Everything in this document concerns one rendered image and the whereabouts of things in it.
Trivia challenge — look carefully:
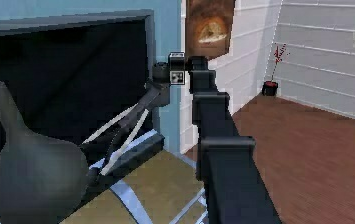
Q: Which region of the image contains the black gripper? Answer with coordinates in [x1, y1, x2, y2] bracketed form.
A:
[81, 61, 171, 177]

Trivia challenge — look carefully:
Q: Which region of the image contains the dark grey vase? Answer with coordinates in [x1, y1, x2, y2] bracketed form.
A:
[0, 80, 90, 224]

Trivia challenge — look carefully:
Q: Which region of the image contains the red plant in black pot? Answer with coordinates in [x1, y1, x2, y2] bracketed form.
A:
[261, 42, 290, 98]

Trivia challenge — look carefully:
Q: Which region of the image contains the brown framed wall picture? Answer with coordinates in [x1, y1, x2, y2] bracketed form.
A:
[184, 0, 237, 61]

